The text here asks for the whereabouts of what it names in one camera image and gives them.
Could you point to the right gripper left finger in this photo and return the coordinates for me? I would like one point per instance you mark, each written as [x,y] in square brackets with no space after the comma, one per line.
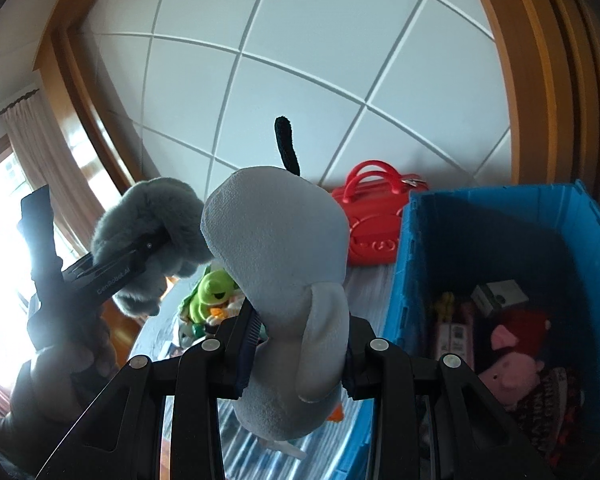
[162,416]

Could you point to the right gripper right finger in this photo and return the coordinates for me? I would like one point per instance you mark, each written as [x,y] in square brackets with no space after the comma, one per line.
[430,419]

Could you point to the large pink tissue pack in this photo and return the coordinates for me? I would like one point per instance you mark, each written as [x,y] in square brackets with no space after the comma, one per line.
[457,336]

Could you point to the red dress pig plush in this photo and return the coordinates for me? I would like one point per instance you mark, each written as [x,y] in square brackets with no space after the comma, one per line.
[517,341]

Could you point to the white green carton box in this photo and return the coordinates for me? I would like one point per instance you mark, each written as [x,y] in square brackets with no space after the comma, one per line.
[491,298]

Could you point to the white plush toy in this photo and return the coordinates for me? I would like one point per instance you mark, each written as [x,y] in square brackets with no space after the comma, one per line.
[285,241]

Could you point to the grey fluffy plush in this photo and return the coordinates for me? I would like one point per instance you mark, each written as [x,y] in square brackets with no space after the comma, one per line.
[157,224]

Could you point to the black cap with lettering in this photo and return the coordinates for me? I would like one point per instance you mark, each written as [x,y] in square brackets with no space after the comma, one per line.
[546,416]

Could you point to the beige curtain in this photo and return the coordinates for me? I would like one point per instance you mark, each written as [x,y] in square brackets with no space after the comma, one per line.
[45,158]

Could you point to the green frog plush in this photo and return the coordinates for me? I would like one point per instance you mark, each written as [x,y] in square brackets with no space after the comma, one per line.
[209,301]

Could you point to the blue plastic storage crate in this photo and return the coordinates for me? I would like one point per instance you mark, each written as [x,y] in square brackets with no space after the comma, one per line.
[546,237]

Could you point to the red bear suitcase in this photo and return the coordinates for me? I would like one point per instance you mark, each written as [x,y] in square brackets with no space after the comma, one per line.
[373,198]

